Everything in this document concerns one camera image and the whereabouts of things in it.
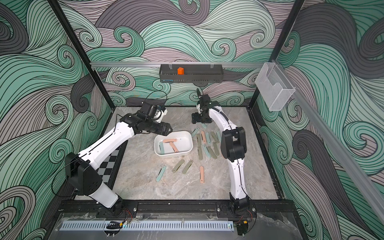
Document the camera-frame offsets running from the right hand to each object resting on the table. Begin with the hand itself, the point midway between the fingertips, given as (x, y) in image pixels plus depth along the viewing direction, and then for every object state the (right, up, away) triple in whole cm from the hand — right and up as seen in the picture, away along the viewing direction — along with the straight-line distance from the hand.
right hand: (200, 121), depth 99 cm
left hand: (-20, -3, -19) cm, 28 cm away
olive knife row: (-1, -12, +2) cm, 12 cm away
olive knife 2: (-9, -27, -11) cm, 31 cm away
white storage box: (-16, -15, -1) cm, 22 cm away
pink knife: (0, -31, -14) cm, 34 cm away
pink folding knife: (+2, -11, +2) cm, 12 cm away
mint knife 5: (+13, -10, +3) cm, 17 cm away
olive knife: (-14, -27, -10) cm, 32 cm away
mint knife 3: (-3, -8, +5) cm, 10 cm away
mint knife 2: (-24, -31, -14) cm, 42 cm away
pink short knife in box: (-18, -17, -2) cm, 25 cm away
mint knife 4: (+6, -12, +2) cm, 13 cm away
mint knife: (-26, -17, -2) cm, 31 cm away
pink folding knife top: (-21, -13, -1) cm, 24 cm away
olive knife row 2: (-1, -21, -5) cm, 21 cm away
